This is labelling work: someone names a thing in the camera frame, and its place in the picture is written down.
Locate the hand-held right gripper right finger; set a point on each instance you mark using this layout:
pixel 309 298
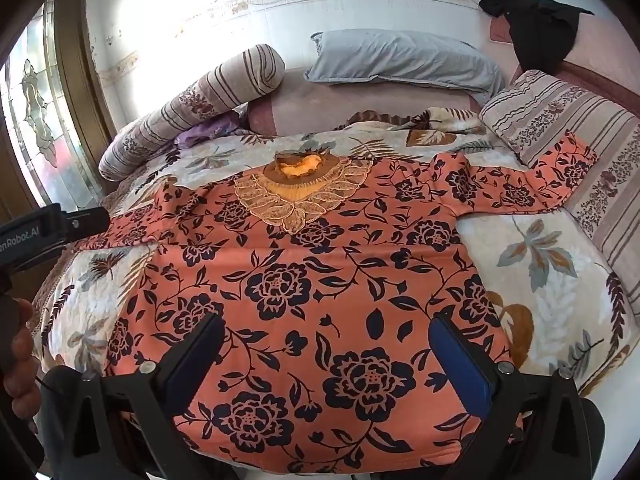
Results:
pixel 460 366

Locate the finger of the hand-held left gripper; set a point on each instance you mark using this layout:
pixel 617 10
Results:
pixel 85 225

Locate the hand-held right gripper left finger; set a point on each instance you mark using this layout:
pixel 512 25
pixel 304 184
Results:
pixel 192 366

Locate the orange floral shirt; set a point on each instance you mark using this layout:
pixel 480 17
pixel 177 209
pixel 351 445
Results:
pixel 320 280

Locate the person's left hand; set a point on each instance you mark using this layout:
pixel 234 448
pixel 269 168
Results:
pixel 21 360

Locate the leaf printed blanket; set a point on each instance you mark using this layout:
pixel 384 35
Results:
pixel 550 270

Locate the stained glass wooden door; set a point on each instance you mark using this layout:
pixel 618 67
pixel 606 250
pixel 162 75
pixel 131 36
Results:
pixel 30 105

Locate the purple cloth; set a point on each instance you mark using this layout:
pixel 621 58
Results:
pixel 210 130

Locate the striped bolster roll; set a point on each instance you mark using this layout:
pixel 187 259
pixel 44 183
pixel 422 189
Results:
pixel 200 100

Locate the pink bed sheet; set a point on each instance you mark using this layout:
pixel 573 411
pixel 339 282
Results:
pixel 320 102

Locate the striped floral pillow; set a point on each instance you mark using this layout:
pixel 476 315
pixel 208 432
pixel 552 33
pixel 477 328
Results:
pixel 565 110

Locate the grey pillow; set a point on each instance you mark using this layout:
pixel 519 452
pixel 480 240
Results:
pixel 400 60

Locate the black cloth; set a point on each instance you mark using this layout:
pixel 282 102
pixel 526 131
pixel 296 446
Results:
pixel 540 35

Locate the pink headboard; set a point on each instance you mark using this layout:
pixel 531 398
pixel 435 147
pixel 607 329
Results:
pixel 612 50

